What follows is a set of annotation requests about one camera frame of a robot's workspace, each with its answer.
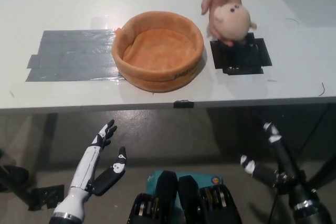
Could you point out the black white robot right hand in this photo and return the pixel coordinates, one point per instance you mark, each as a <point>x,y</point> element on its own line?
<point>284,158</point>

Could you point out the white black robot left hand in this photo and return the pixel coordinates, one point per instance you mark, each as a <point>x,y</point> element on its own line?
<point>85,163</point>

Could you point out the beige plush dumpling toy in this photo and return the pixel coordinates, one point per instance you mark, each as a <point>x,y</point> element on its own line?
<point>232,23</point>

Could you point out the black teal robot torso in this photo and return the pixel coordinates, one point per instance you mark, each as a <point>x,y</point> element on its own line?
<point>183,200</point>

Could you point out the grey table leg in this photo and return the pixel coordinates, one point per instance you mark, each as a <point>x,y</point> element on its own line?
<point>46,140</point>

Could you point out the black tape square patch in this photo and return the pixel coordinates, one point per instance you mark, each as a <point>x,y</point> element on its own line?
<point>241,57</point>

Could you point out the dark stand base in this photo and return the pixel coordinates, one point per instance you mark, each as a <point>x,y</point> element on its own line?
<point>13,174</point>

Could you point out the orange plush round basket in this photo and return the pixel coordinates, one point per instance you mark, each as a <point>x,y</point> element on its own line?
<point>160,51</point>

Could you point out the grey duct tape patch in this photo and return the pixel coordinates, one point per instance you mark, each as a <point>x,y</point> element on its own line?
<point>76,56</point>

